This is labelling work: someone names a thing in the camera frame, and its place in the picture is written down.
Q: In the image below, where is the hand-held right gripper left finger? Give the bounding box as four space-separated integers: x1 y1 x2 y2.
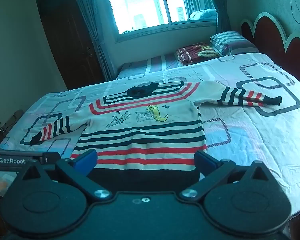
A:
17 149 113 201

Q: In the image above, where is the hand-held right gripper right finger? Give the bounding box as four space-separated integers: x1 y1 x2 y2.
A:
179 151 278 202

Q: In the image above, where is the striped knit sweater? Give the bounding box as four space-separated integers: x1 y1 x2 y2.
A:
29 81 283 194

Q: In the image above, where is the bed with patterned sheet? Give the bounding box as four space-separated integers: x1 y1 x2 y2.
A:
0 52 300 215

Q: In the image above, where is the wooden side table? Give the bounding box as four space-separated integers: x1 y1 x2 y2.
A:
0 109 24 143

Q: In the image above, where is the bed with striped sheet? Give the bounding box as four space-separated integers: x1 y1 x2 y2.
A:
116 54 180 80

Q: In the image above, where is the folded red blanket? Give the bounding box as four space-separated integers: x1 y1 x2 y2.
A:
175 42 222 67

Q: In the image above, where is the dark wooden door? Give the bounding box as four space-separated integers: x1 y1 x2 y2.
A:
36 0 105 90

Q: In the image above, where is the striped pillow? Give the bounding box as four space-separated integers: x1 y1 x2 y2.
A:
210 31 259 57

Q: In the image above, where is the blue curtain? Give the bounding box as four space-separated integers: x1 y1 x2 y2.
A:
180 0 232 33
70 0 115 82

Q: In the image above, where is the red heart-shaped headboard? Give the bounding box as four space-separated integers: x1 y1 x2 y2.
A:
240 12 300 90

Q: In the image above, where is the rolled blue quilt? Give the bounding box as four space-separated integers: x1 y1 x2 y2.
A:
189 8 217 21

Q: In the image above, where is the window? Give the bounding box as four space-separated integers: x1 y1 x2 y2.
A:
92 0 217 34

